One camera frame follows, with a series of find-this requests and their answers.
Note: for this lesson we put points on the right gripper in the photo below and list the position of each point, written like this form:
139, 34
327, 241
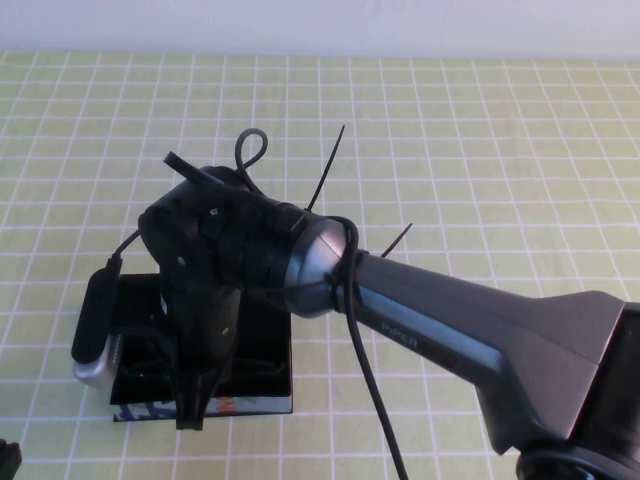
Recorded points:
205, 330

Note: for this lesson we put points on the black framed glasses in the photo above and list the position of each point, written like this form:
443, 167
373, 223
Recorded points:
142, 372

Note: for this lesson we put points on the black glasses case patterned side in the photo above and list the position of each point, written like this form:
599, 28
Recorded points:
265, 340

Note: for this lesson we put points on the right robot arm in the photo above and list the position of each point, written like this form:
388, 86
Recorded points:
450, 325

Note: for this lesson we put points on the black zip tie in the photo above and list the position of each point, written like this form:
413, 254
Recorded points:
325, 167
397, 240
190, 171

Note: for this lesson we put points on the green checked tablecloth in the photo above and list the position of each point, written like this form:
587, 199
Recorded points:
450, 150

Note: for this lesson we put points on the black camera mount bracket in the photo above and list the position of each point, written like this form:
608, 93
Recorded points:
155, 310

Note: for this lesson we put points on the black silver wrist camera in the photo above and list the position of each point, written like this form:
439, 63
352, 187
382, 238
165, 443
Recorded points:
92, 320

